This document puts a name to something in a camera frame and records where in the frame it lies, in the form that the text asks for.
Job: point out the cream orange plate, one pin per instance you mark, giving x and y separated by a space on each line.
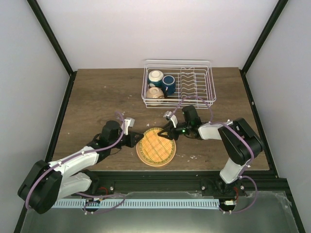
157 155

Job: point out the round bamboo steamer tray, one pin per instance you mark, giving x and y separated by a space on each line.
151 137

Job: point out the dark blue mug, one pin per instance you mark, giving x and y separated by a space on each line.
168 85

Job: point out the white wire dish rack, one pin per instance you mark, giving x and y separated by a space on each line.
192 77

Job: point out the right black frame post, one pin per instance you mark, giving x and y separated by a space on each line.
278 9

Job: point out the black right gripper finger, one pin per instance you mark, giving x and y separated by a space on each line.
167 128
166 135

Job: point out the small white bowl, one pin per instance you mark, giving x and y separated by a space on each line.
154 93

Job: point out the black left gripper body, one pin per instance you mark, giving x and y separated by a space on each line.
125 143

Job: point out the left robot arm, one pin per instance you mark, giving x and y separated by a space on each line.
46 183

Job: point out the black frame post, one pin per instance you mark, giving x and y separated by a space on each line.
278 9
36 9

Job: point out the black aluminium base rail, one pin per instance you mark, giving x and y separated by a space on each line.
207 182

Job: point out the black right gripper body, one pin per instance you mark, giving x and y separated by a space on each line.
187 132

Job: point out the light blue slotted cable duct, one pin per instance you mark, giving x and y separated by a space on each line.
139 203

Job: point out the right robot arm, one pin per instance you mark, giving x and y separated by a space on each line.
241 142

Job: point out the white bowl teal outside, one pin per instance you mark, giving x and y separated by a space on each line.
155 78

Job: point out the left black frame post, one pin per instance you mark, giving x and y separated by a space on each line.
36 9

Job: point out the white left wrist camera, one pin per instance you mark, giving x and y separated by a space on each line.
127 123

